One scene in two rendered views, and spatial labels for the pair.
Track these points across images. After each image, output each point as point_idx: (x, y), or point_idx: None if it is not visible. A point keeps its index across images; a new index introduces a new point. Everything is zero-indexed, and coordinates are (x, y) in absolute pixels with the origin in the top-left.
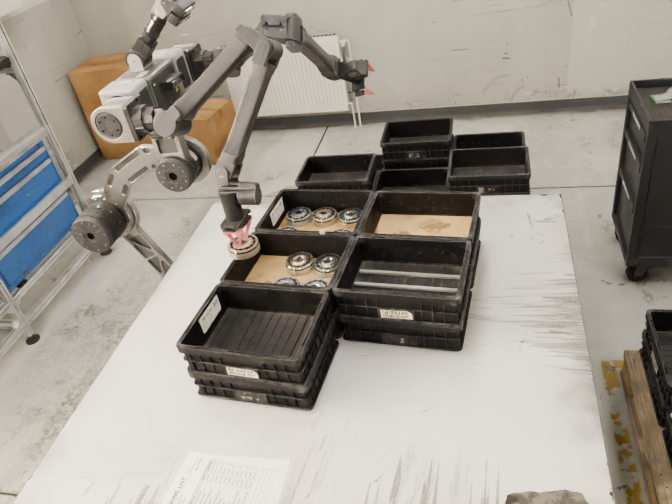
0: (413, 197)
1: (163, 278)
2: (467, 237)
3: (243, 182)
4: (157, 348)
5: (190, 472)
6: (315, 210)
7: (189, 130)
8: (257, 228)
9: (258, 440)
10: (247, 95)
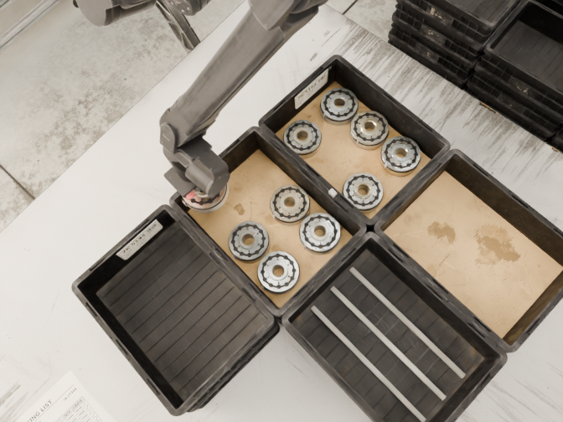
0: (497, 192)
1: (159, 82)
2: (508, 347)
3: (200, 158)
4: (105, 198)
5: (59, 398)
6: (363, 112)
7: (151, 7)
8: (262, 122)
9: (134, 405)
10: (233, 48)
